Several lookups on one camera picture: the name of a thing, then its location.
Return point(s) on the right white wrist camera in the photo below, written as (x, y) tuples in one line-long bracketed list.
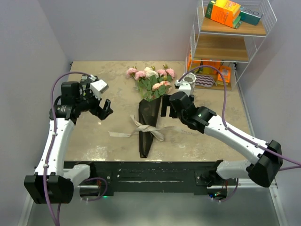
[(184, 86)]

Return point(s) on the white wire wooden shelf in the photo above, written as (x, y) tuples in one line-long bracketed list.
[(212, 43)]

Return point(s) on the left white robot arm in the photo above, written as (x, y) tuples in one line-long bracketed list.
[(50, 183)]

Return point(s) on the pink rose stem right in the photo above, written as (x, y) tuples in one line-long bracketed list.
[(166, 73)]

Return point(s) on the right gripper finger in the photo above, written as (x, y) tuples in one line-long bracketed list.
[(172, 112), (165, 105)]

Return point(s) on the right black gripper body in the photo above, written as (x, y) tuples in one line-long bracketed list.
[(191, 97)]

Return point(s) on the white ribbed ceramic vase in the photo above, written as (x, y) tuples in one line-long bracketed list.
[(189, 77)]

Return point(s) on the peach rose stem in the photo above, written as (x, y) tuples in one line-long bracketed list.
[(159, 89)]

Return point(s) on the pink rose stem left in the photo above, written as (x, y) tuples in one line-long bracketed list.
[(133, 72)]

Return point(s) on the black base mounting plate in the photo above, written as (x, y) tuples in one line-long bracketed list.
[(151, 177)]

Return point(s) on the white rose stem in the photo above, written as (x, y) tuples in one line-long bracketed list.
[(150, 74)]

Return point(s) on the teal box top shelf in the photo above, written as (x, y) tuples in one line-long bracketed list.
[(250, 15)]

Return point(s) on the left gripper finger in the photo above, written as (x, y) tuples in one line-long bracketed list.
[(107, 106), (103, 113)]

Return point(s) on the pink rose stem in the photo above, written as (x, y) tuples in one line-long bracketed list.
[(166, 73), (133, 72)]

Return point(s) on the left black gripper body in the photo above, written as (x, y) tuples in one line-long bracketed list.
[(91, 103)]

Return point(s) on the orange packet bottom shelf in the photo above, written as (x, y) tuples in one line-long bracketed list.
[(226, 72)]

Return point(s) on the beige printed ribbon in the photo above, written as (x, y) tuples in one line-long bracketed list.
[(156, 132)]

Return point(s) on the black wrapping paper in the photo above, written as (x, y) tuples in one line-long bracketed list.
[(147, 116)]

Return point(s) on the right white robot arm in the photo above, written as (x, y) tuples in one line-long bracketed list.
[(262, 161)]

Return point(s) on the orange box top shelf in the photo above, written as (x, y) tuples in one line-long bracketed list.
[(225, 12)]

